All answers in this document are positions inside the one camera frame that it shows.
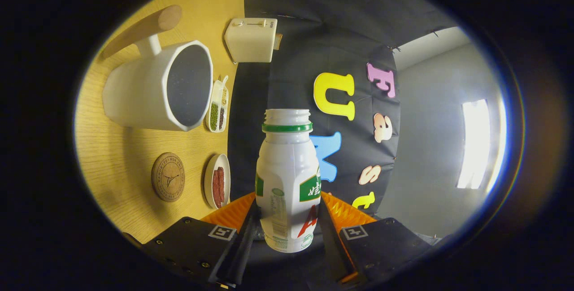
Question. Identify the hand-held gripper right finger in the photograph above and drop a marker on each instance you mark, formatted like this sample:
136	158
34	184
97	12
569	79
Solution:
329	246

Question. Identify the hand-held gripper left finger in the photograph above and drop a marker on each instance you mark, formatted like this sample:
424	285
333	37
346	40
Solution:
242	246

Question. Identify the round cork coaster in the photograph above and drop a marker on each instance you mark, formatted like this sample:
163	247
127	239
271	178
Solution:
168	176

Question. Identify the red meat slice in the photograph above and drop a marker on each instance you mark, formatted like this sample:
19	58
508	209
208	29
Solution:
215	190
221	183

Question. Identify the white round plate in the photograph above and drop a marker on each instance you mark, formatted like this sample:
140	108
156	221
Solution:
208	183

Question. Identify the white divided dish with beans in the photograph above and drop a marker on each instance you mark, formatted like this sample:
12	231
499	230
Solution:
217	111

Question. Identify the wooden table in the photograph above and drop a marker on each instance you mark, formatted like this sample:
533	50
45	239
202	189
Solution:
121	156

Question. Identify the black backdrop cloth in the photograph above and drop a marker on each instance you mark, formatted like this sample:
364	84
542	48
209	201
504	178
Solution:
291	84

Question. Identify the ceiling light panel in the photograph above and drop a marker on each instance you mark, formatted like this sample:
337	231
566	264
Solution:
474	143

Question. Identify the cream toaster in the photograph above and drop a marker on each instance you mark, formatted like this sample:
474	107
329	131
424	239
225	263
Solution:
251	42

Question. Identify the bread slice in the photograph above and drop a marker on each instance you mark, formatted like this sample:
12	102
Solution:
278	41

